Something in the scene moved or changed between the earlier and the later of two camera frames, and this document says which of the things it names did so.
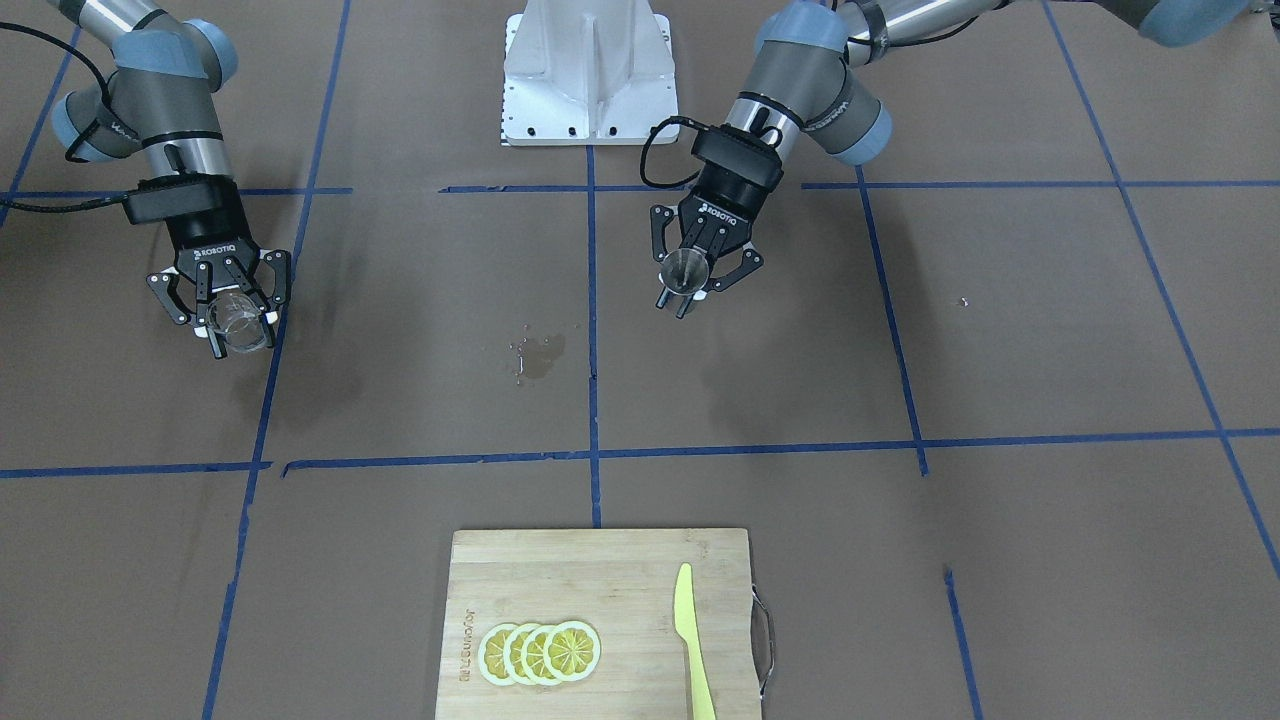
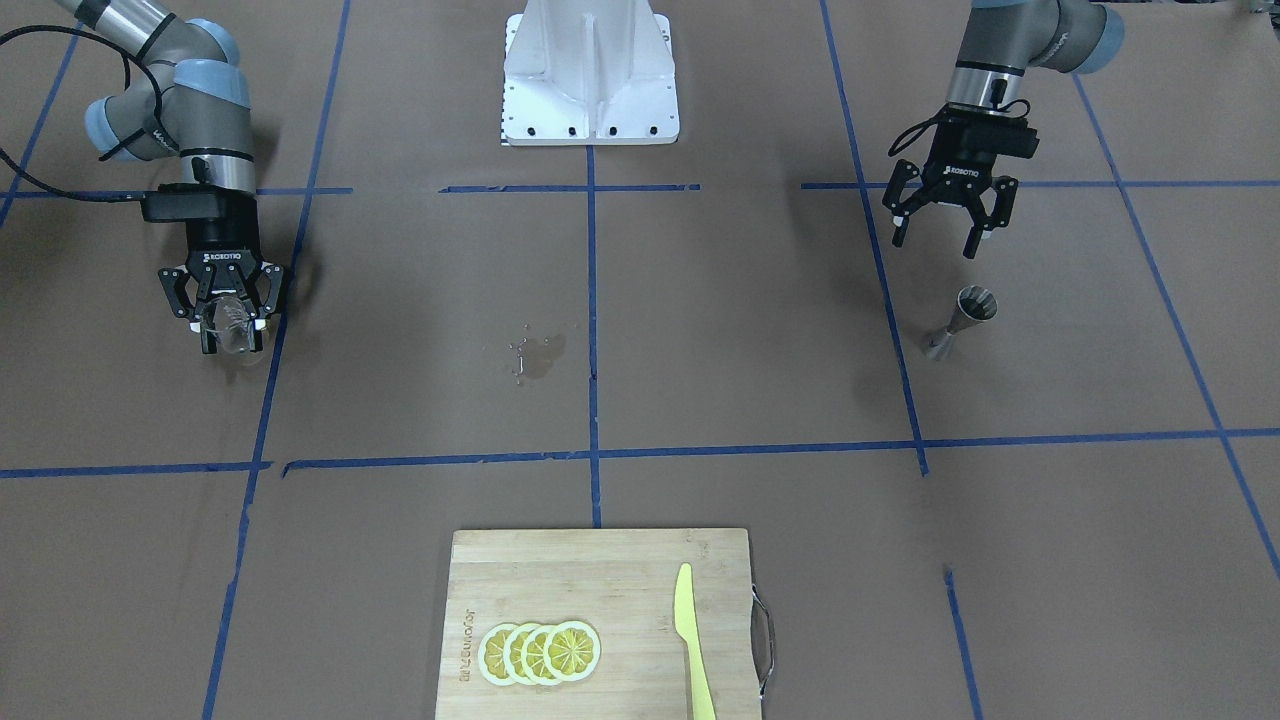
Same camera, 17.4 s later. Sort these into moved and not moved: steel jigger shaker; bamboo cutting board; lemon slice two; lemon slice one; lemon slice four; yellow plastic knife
Moved: steel jigger shaker
Not moved: bamboo cutting board; lemon slice four; lemon slice one; yellow plastic knife; lemon slice two
